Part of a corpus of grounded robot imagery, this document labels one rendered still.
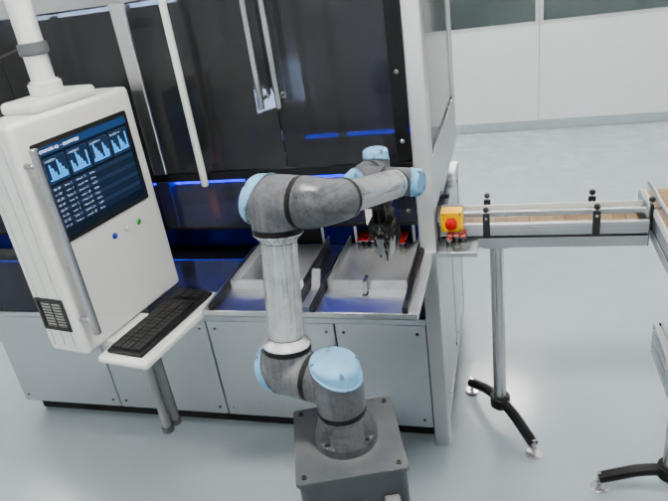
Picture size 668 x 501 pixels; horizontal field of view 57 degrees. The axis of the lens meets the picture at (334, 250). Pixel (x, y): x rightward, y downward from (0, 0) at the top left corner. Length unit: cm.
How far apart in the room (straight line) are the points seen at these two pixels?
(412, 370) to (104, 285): 117
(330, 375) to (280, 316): 18
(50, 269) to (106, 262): 20
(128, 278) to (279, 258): 95
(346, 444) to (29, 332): 199
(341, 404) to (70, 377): 197
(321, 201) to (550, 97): 554
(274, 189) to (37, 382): 223
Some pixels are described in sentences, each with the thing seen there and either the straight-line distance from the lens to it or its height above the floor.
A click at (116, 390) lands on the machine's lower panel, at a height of 18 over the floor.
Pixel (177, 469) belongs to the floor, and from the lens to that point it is 282.
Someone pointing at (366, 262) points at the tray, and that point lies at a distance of 212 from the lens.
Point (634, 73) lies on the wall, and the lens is 675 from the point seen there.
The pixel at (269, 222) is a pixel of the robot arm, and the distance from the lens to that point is 133.
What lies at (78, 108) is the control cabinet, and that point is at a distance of 207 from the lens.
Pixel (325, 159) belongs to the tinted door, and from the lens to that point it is 210.
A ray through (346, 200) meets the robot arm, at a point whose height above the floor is 137.
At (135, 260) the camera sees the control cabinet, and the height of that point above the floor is 99.
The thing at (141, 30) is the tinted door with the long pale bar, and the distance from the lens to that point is 225.
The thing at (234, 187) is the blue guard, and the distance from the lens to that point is 224.
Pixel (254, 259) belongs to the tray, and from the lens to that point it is 228.
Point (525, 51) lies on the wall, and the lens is 659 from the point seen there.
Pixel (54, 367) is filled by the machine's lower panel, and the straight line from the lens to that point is 320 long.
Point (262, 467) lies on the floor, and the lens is 269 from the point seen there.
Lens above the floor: 183
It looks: 25 degrees down
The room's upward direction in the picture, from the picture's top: 8 degrees counter-clockwise
